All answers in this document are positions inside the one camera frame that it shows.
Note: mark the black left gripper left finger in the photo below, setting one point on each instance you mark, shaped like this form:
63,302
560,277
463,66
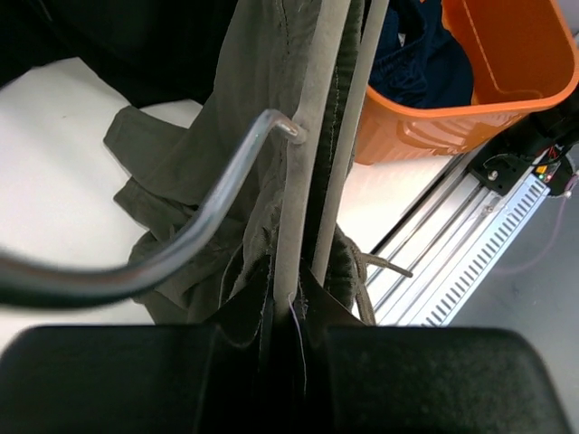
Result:
142,378

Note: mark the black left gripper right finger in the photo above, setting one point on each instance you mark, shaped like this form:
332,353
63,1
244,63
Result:
418,379

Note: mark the olive green shorts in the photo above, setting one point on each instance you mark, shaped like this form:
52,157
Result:
262,65

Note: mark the grey hanger with metal hook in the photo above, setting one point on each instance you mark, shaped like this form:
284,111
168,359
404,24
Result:
31,283

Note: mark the navy blue shorts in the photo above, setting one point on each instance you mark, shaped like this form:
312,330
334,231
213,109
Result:
418,63

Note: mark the black shorts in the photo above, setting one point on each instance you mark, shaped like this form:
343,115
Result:
149,51

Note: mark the orange plastic basket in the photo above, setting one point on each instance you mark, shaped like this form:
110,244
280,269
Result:
523,60

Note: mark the aluminium mounting rail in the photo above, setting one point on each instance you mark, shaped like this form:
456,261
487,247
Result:
437,242

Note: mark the white slotted cable duct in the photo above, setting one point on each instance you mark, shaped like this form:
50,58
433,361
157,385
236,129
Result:
499,224

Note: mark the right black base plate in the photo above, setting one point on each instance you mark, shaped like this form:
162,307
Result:
499,173

